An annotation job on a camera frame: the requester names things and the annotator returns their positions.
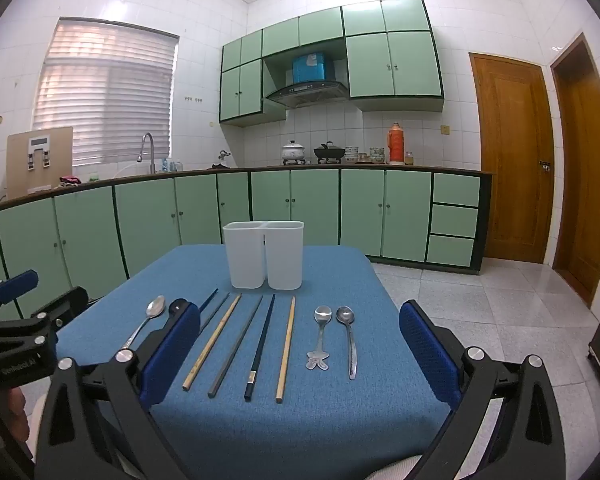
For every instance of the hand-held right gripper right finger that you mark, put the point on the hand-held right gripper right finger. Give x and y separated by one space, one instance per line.
427 355

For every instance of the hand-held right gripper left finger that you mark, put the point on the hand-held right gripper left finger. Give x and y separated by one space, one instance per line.
172 355

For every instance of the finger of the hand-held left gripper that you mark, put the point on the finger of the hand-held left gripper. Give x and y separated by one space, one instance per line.
15 284
65 306

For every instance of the wooden chopstick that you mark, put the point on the wooden chopstick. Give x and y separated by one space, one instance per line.
212 342
286 347

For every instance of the black spoon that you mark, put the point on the black spoon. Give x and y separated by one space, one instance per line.
176 305

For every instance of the plain silver spoon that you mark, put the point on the plain silver spoon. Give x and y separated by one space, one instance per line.
345 316
156 306

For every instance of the navy chopstick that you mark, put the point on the navy chopstick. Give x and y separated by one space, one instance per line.
261 345
210 299

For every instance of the white two-compartment utensil holder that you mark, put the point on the white two-compartment utensil holder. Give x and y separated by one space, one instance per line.
245 260

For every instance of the person's left hand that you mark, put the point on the person's left hand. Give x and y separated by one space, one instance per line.
19 412

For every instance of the red cloth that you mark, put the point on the red cloth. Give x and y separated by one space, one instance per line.
70 179

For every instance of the cardboard box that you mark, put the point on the cardboard box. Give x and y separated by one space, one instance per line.
20 160

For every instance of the blue tablecloth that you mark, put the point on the blue tablecloth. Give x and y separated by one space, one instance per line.
305 425

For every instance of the metal kitchen faucet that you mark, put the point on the metal kitchen faucet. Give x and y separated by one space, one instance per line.
151 150

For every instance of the green base cabinets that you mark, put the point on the green base cabinets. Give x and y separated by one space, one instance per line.
315 210

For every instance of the stack of bowls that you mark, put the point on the stack of bowls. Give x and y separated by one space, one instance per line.
376 155
351 155

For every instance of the metal kettle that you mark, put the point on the metal kettle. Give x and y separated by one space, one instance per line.
224 155

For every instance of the orange thermos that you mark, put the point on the orange thermos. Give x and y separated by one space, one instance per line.
395 147

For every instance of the wooden door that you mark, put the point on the wooden door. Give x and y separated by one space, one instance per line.
587 185
515 160

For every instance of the white window blind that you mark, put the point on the white window blind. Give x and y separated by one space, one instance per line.
110 90

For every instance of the black wok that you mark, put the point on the black wok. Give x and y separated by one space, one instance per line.
329 151

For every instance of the white cooking pot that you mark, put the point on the white cooking pot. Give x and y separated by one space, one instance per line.
293 151

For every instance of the black range hood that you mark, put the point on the black range hood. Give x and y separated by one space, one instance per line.
305 92

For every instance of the blue box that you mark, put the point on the blue box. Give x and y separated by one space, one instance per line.
310 67

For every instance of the green wall cabinets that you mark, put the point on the green wall cabinets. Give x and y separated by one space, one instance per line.
370 65

